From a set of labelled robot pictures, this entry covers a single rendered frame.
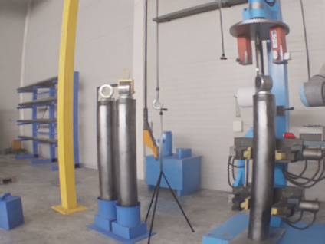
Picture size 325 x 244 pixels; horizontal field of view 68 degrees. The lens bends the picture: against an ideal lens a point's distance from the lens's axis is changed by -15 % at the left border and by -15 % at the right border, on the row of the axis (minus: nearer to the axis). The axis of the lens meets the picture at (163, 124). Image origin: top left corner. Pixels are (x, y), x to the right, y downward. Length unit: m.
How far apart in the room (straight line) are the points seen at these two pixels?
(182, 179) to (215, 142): 0.93
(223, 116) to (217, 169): 0.94
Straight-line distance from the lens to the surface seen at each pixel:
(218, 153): 4.98
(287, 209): 2.39
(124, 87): 2.86
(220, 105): 4.93
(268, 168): 2.45
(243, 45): 2.65
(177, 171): 4.59
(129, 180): 2.87
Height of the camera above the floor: 1.24
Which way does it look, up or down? 1 degrees down
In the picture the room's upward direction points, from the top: straight up
